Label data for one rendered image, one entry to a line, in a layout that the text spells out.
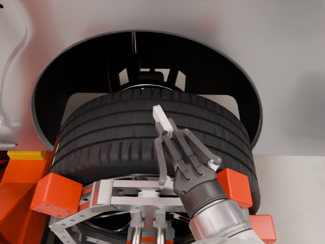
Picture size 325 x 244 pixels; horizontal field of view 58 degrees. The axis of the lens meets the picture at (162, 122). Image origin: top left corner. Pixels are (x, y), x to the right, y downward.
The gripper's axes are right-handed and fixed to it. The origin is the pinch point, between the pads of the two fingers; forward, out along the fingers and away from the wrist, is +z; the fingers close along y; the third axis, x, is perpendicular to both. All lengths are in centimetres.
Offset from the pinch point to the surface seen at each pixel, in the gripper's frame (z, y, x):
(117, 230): 3, -13, -62
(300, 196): 0, 102, -122
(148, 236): -10.6, -6.8, -35.3
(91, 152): 6.6, -14.8, -13.0
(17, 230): 16, -45, -59
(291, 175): 14, 107, -122
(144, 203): -9.1, -7.4, -15.3
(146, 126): 7.0, -0.6, -9.9
